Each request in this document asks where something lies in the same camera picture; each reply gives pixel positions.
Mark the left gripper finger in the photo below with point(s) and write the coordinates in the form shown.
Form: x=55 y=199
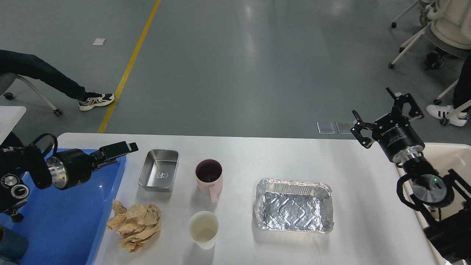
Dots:
x=102 y=158
x=117 y=150

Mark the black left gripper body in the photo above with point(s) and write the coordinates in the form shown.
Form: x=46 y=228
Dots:
x=70 y=168

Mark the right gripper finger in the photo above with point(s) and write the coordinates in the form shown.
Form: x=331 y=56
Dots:
x=359 y=126
x=400 y=100

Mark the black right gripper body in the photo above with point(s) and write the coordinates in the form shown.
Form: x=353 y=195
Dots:
x=397 y=138

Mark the stainless steel rectangular tin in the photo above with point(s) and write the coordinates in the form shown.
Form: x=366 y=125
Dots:
x=159 y=170

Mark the pink ribbed mug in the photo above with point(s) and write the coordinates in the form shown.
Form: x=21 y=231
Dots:
x=209 y=175

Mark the aluminium foil tray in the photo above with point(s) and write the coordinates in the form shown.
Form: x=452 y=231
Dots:
x=293 y=206

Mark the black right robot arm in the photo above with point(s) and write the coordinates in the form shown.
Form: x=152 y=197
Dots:
x=421 y=185

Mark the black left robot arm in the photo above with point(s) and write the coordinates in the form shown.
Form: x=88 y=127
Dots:
x=18 y=160

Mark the right floor plate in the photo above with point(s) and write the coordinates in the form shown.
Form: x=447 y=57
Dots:
x=344 y=127

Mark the floor plate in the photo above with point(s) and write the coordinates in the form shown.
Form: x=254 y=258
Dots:
x=344 y=127
x=325 y=127

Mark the white striped sneaker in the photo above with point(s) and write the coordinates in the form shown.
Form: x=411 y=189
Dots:
x=440 y=112

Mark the left floor plate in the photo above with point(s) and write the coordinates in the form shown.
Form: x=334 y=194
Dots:
x=325 y=127

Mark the standing person black trouser leg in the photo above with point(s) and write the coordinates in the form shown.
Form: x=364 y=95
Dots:
x=462 y=90

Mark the cream plastic bin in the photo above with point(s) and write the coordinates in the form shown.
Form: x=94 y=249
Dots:
x=443 y=156

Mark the black white beige sneaker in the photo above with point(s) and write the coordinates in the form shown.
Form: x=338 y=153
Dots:
x=93 y=99

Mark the blue plastic tray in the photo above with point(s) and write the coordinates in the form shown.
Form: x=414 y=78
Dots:
x=63 y=227

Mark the crumpled brown paper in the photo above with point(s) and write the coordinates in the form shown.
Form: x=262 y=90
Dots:
x=136 y=225

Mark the white side table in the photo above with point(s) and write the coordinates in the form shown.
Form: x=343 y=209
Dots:
x=9 y=117

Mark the white floor tag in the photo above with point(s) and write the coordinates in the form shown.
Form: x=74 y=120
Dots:
x=99 y=41

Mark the white paper cup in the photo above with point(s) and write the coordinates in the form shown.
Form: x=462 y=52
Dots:
x=203 y=229

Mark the seated person dark jeans leg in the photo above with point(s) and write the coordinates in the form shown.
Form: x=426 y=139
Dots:
x=32 y=66

